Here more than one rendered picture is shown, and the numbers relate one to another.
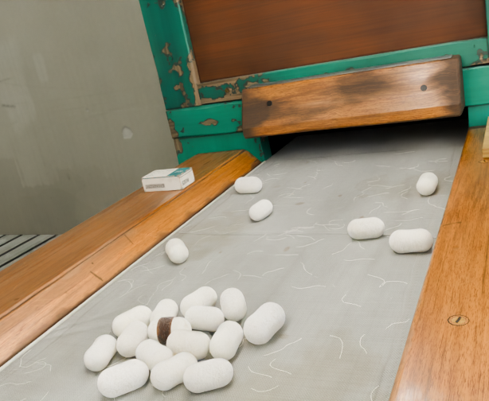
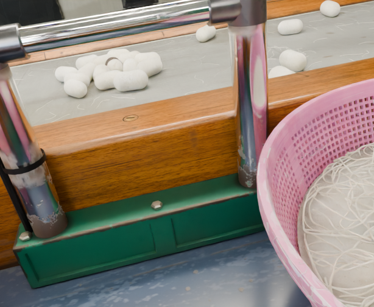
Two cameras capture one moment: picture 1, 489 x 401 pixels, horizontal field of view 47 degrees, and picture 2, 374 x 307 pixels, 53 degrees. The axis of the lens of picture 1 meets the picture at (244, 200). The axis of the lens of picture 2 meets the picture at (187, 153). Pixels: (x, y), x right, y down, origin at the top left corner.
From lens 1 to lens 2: 0.39 m
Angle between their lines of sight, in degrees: 51
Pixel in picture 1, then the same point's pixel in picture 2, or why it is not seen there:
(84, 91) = not seen: outside the picture
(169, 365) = (70, 75)
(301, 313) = (162, 89)
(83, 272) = not seen: hidden behind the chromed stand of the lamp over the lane
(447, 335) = (108, 120)
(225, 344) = (97, 78)
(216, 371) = (70, 86)
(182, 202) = (270, 7)
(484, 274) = (208, 108)
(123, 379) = (60, 74)
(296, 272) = (216, 69)
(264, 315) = (124, 74)
